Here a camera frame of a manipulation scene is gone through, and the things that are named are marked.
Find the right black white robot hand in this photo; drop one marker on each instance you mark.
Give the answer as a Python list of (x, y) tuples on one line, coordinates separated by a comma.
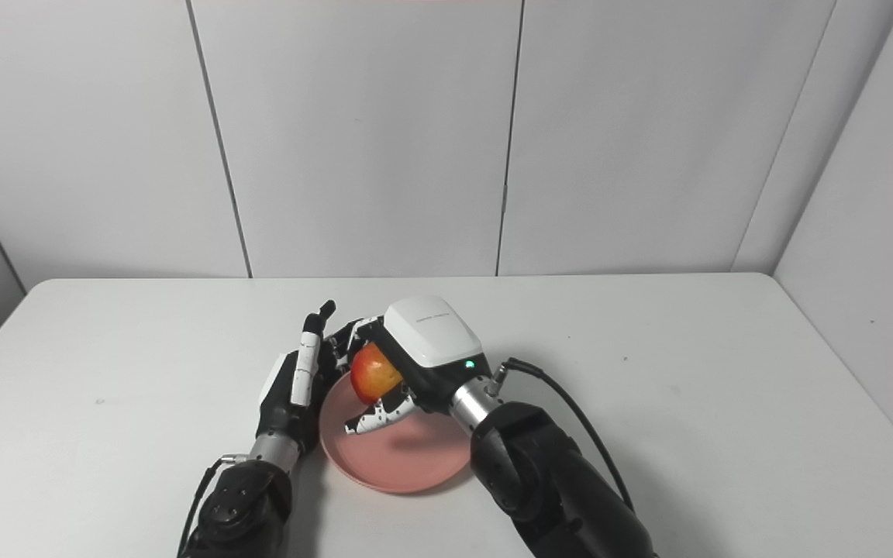
[(435, 341)]

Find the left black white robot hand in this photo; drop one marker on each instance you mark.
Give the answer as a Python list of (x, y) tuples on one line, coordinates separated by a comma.
[(291, 395)]

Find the red yellow pomegranate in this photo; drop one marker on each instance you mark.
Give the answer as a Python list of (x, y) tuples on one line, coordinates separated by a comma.
[(373, 373)]

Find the pink round plate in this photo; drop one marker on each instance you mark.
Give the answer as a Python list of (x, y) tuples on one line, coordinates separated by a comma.
[(408, 453)]

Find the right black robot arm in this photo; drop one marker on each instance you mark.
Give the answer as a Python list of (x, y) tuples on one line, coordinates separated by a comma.
[(547, 480)]

